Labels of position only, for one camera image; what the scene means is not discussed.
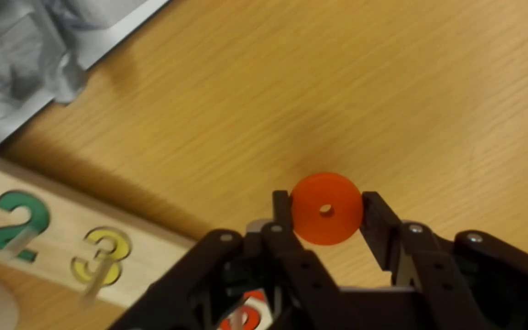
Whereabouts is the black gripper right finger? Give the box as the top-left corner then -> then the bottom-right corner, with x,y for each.
361,190 -> 528,330

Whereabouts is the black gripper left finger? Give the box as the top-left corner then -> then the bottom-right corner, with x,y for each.
110,188 -> 346,330

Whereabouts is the orange foam disc with hole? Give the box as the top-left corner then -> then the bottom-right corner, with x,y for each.
289,171 -> 364,247

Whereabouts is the white dry-erase board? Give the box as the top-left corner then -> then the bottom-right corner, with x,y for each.
0,0 -> 172,153

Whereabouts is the large crumpled grey tape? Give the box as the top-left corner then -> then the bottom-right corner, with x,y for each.
0,0 -> 91,107

